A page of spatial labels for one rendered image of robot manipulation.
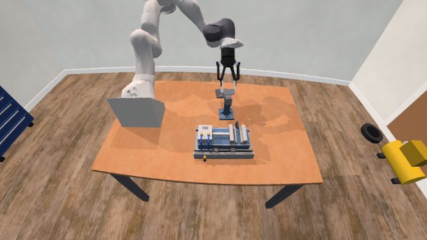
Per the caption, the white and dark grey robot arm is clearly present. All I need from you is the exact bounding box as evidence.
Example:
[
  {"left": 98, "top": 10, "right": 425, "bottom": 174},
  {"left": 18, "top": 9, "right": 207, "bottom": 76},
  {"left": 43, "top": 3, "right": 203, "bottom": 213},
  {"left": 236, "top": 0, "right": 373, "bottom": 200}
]
[{"left": 119, "top": 0, "right": 244, "bottom": 99}]

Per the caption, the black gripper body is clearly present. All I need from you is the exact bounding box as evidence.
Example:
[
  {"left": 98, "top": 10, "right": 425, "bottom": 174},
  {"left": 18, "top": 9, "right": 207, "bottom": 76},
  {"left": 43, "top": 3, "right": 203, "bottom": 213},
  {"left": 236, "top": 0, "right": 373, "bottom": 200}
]
[{"left": 221, "top": 47, "right": 236, "bottom": 68}]

